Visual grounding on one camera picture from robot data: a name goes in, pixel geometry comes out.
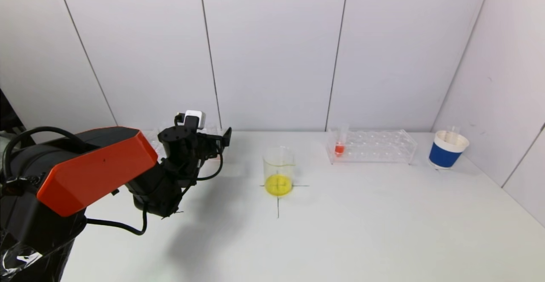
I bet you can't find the plastic wrapped black robot torso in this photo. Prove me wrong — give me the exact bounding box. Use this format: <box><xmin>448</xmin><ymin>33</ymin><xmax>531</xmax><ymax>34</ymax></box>
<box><xmin>0</xmin><ymin>218</ymin><xmax>88</xmax><ymax>282</ymax></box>

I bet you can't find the clear acrylic test tube rack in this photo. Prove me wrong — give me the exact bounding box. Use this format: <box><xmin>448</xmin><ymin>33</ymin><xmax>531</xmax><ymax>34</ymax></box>
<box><xmin>326</xmin><ymin>129</ymin><xmax>418</xmax><ymax>165</ymax></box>
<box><xmin>144</xmin><ymin>124</ymin><xmax>227</xmax><ymax>164</ymax></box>

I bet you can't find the blue white paper cup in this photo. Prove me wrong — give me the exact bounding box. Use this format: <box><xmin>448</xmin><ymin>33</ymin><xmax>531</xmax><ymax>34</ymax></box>
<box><xmin>428</xmin><ymin>130</ymin><xmax>470</xmax><ymax>170</ymax></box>

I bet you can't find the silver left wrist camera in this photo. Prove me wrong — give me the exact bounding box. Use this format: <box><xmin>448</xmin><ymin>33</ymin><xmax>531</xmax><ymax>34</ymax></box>
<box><xmin>183</xmin><ymin>109</ymin><xmax>207</xmax><ymax>130</ymax></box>

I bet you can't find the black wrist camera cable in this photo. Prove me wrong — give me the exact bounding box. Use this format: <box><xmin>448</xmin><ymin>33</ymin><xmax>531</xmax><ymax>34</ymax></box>
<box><xmin>195</xmin><ymin>153</ymin><xmax>224</xmax><ymax>182</ymax></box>

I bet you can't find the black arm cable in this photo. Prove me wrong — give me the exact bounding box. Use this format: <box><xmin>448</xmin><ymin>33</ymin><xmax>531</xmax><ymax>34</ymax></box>
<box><xmin>85</xmin><ymin>203</ymin><xmax>149</xmax><ymax>236</ymax></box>

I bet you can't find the clear glass beaker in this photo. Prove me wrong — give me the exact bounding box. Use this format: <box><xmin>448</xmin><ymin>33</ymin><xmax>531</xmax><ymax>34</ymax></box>
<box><xmin>262</xmin><ymin>145</ymin><xmax>296</xmax><ymax>197</ymax></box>

